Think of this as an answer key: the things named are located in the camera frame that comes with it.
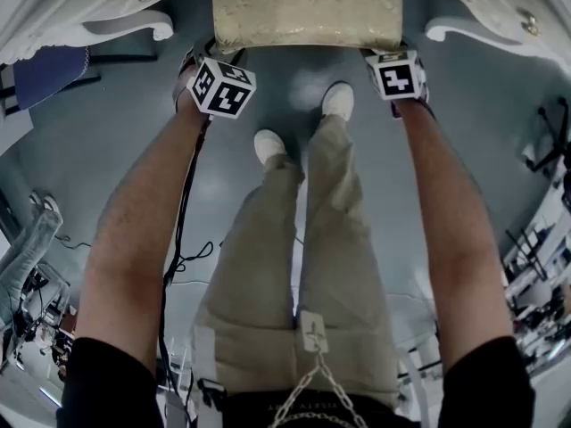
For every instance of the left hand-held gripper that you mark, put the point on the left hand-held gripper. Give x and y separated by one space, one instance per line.
223 89

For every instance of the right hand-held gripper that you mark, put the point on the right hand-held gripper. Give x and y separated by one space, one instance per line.
394 76

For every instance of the cream ornate upholstered bench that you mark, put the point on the cream ornate upholstered bench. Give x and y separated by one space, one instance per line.
308 11

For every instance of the white carved dresser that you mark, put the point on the white carved dresser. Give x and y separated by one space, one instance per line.
67 11

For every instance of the person's right forearm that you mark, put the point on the person's right forearm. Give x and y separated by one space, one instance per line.
455 239

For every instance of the person's left forearm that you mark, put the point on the person's left forearm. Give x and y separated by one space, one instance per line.
129 239

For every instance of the person's white right shoe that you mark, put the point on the person's white right shoe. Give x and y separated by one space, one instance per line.
338 101

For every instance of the person's white shoe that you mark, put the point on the person's white shoe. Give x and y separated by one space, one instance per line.
269 145
338 101

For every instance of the person's white left shoe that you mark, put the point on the person's white left shoe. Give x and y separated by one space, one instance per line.
269 145

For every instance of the gold drawer knob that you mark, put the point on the gold drawer knob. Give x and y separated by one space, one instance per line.
530 22

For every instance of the black office chair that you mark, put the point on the black office chair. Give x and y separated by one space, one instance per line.
551 132

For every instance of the blue chair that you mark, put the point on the blue chair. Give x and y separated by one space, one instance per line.
49 76

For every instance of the person's khaki trousers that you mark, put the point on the person's khaki trousers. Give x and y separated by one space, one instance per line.
263 283

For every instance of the white work desk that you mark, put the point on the white work desk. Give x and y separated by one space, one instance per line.
540 283

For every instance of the white hanging tag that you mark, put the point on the white hanging tag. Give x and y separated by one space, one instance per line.
314 332

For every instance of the person's black shirt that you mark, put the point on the person's black shirt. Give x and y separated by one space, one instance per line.
107 386

